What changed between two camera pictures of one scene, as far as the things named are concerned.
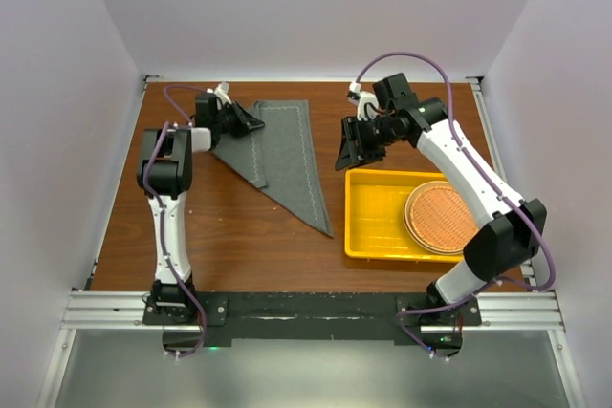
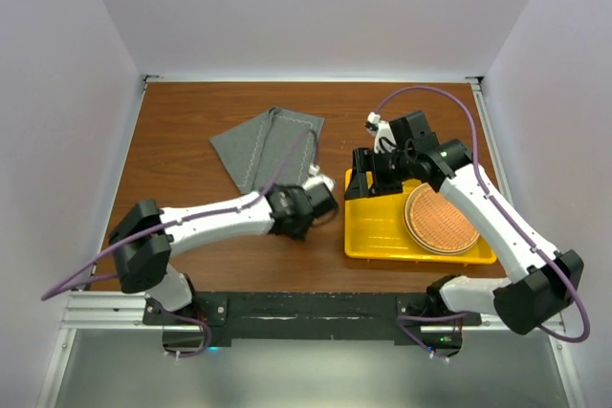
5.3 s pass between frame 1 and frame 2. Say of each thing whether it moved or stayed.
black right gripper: moved
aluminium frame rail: stayed
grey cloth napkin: moved
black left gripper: moved
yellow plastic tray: stayed
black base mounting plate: stayed
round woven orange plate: stayed
